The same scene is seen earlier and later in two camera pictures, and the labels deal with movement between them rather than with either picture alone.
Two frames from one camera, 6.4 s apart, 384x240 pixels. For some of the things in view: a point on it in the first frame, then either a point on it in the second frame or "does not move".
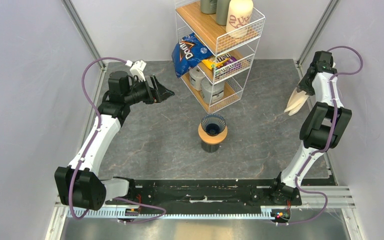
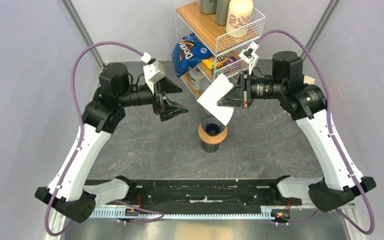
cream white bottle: x=239 y=17 does not move
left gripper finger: x=162 y=94 -> x=168 y=109
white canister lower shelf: x=195 y=75 does not move
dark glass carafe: x=210 y=148 does not move
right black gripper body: x=305 y=85 -> x=258 y=89
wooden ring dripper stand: x=215 y=139 does not move
